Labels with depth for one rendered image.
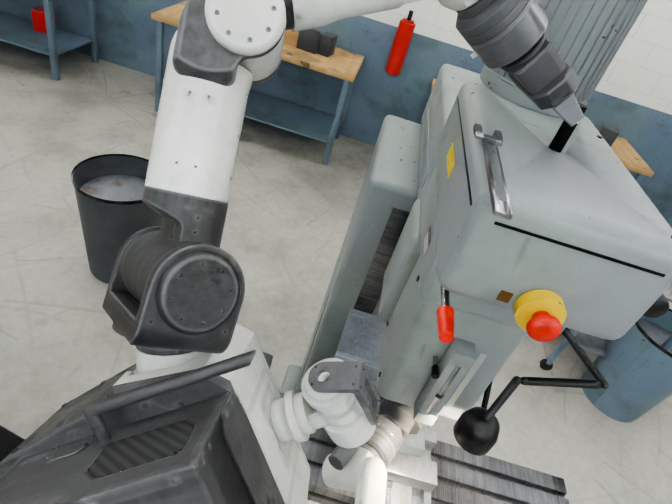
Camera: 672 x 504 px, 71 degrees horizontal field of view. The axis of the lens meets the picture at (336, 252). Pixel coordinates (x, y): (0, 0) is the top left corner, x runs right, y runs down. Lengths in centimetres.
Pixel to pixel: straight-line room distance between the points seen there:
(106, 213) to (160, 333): 221
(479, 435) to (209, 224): 59
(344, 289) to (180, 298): 99
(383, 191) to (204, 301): 82
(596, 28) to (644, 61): 451
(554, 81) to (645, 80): 481
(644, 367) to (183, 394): 292
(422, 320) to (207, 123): 52
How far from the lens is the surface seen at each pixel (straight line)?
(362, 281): 140
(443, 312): 65
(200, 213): 51
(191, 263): 46
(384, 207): 125
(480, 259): 60
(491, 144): 67
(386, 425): 104
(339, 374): 55
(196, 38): 52
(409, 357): 92
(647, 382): 329
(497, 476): 154
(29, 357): 275
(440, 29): 499
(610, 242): 62
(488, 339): 88
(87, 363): 268
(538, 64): 67
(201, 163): 51
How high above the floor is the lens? 211
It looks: 37 degrees down
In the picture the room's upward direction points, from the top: 18 degrees clockwise
